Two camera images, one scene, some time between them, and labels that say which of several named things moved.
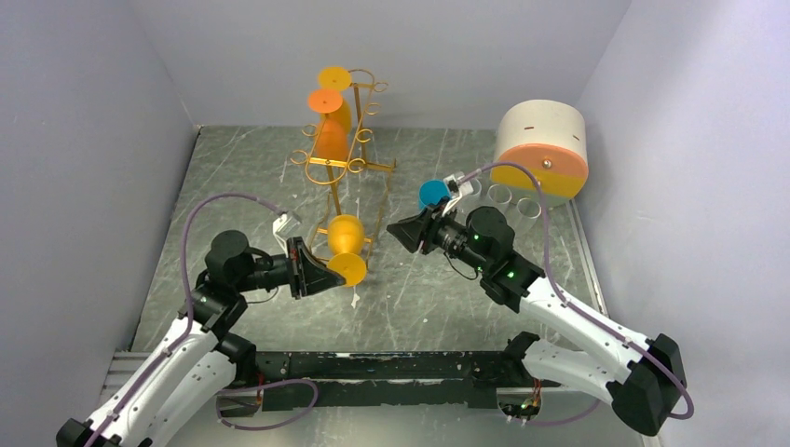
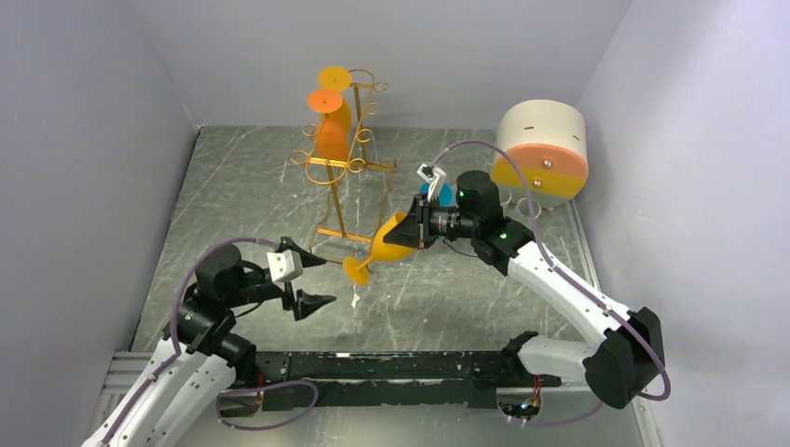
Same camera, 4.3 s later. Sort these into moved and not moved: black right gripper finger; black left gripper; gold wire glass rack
Moved: black left gripper
Not moved: gold wire glass rack; black right gripper finger
